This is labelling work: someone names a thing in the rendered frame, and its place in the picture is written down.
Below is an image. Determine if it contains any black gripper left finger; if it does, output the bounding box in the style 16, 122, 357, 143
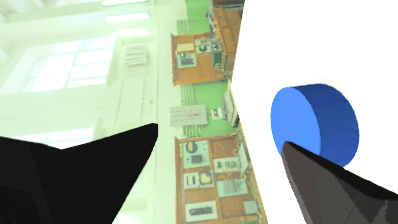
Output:
0, 123, 158, 224

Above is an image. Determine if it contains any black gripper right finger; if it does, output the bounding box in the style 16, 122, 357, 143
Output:
280, 141, 398, 224

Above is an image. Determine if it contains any blue cylinder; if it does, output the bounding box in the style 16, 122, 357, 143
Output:
270, 83, 360, 168

